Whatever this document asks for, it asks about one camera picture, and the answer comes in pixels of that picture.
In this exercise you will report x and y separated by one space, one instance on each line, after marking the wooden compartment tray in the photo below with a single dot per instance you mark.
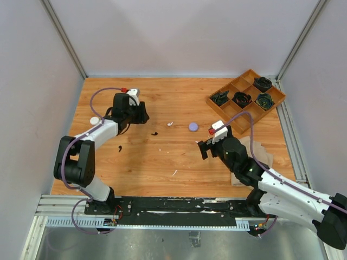
249 92

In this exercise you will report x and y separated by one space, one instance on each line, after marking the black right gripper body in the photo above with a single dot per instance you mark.
217 150

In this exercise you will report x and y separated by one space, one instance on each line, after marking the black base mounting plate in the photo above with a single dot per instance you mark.
174 211

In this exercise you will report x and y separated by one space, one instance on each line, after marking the black orange rolled tie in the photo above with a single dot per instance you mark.
242 99

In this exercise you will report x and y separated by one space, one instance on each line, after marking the black dotted rolled tie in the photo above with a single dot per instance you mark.
263 84

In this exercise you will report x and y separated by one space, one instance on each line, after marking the dark green rolled tie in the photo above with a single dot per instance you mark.
220 98

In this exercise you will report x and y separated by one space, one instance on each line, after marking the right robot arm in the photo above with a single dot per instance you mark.
274 194

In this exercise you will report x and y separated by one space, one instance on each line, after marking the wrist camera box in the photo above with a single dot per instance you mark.
220 131
134 96

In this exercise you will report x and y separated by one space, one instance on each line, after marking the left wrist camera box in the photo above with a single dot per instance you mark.
134 96

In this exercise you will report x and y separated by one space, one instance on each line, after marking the beige folded cloth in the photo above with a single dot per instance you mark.
260 153

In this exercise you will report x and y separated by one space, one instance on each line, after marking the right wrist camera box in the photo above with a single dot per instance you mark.
220 131

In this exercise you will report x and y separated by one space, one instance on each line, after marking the aluminium frame rail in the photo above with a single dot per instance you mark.
49 9

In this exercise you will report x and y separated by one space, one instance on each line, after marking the white round charging case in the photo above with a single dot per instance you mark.
94 120

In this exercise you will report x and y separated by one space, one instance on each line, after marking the purple earbud charging case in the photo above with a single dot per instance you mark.
193 127

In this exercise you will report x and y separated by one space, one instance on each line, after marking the blue yellow rolled tie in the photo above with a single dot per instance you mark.
265 101

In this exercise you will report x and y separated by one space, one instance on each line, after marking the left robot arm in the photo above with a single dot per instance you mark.
75 160

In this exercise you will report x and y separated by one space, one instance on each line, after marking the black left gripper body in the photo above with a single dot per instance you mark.
136 114

